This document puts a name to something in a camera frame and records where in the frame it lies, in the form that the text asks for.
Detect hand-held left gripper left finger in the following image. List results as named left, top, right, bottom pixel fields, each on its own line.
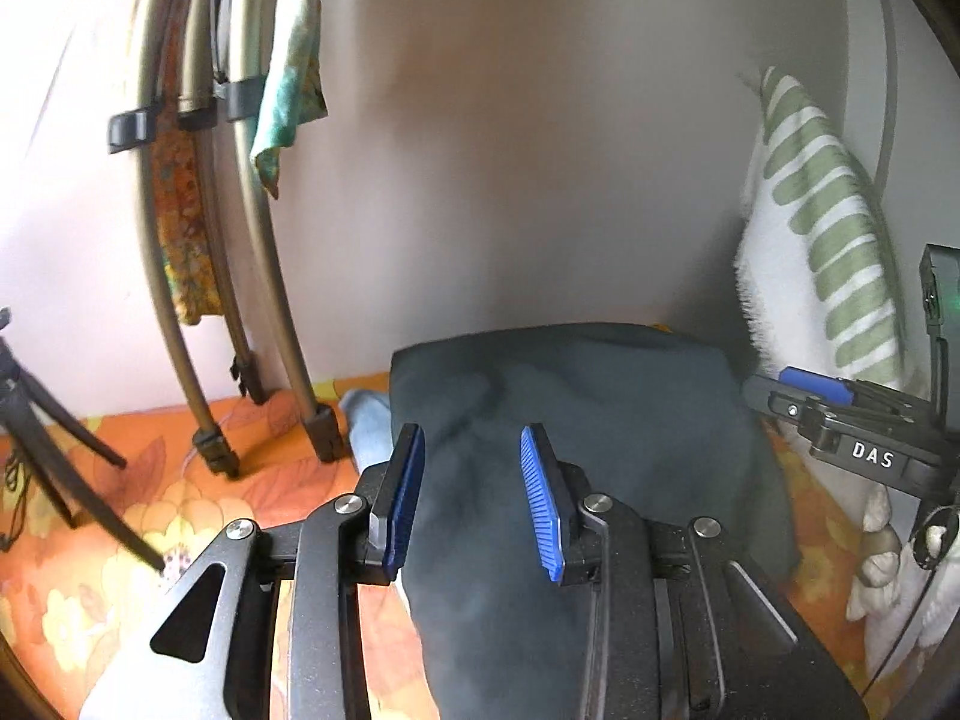
left=79, top=422, right=426, bottom=720

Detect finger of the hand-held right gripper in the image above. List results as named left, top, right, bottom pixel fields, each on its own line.
left=742, top=375, right=947, bottom=500
left=778, top=366, right=931, bottom=421

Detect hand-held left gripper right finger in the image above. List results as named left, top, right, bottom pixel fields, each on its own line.
left=520, top=424, right=863, bottom=720

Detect dark pants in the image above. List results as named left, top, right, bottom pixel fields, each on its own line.
left=390, top=322, right=800, bottom=720

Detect person's right hand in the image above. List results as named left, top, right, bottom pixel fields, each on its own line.
left=847, top=484, right=912, bottom=620

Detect light blue jeans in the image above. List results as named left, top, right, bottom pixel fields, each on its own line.
left=339, top=388, right=398, bottom=481

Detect white green-striped pillow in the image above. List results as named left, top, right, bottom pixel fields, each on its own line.
left=735, top=66, right=931, bottom=518

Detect orange floral blanket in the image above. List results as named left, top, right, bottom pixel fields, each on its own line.
left=0, top=371, right=901, bottom=720

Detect metal clothes drying rack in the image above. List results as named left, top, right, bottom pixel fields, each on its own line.
left=109, top=0, right=350, bottom=477

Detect orange patterned hanging cloth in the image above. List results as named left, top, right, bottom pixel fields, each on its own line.
left=150, top=15, right=226, bottom=327

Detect small black tripod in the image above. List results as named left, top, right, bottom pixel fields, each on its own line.
left=0, top=307, right=167, bottom=571

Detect green hanging cloth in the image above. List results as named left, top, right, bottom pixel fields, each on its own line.
left=251, top=0, right=331, bottom=200

